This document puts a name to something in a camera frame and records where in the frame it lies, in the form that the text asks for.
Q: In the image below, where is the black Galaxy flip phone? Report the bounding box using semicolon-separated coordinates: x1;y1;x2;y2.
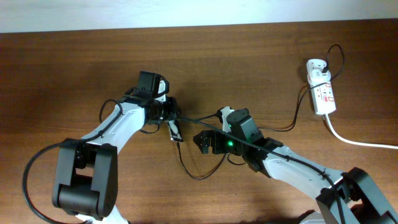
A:
168;120;183;142

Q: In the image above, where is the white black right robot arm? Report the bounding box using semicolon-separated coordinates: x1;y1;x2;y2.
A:
193;130;397;223

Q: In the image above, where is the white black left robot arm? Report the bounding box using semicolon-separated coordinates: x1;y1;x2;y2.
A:
52;96;180;223

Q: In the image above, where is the white USB charger adapter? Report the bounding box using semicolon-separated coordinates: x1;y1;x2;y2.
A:
306;58;331;85

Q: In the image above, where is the white power strip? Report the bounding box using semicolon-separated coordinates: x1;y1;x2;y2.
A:
308;80;336;115

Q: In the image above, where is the white power strip cord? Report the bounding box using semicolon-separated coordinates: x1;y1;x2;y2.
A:
323;113;398;150

